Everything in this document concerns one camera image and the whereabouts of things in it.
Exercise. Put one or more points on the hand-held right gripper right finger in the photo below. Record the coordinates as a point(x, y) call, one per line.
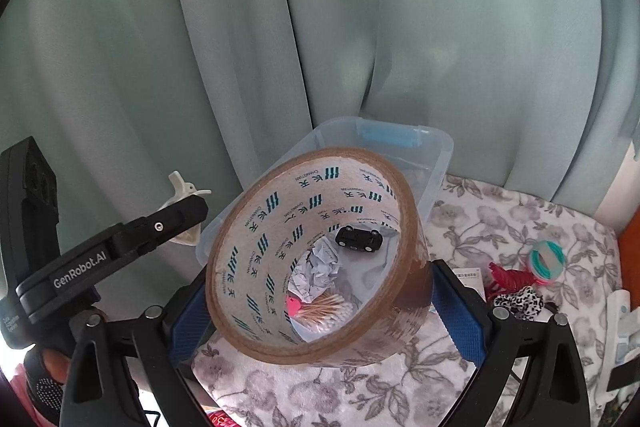
point(457, 312)

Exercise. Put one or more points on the white paper ball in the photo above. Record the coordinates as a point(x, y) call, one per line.
point(317, 272)

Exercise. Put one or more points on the pale green curtain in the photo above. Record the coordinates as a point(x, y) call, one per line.
point(300, 32)

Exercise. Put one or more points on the brown wooden bed frame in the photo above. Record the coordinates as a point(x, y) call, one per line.
point(630, 232)

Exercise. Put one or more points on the black toy car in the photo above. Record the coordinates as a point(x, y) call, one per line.
point(359, 238)

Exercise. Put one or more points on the grey floral blanket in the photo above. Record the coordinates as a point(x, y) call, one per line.
point(500, 227)

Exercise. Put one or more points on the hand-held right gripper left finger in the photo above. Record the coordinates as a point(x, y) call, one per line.
point(192, 327)

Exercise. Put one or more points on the brown packing tape roll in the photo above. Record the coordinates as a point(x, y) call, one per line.
point(260, 217)

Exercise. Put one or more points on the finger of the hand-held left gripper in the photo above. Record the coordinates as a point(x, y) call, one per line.
point(165, 224)

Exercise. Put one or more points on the white power strip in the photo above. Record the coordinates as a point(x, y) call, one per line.
point(617, 327)

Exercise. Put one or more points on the red cloth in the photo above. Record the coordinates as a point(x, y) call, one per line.
point(217, 421)

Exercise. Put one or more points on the cream hair claw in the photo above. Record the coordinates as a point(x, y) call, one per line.
point(180, 188)

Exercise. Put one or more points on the cotton swab pack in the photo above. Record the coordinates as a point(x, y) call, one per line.
point(327, 309)

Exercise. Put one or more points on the person's left hand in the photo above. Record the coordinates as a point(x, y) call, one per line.
point(47, 382)

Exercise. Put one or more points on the white barcode tag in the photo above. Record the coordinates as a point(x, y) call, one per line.
point(469, 282)

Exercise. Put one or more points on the clear plastic container blue latches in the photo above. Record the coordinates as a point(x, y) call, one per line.
point(430, 157)

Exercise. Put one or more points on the leopard print scrunchie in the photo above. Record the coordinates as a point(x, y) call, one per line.
point(520, 303)

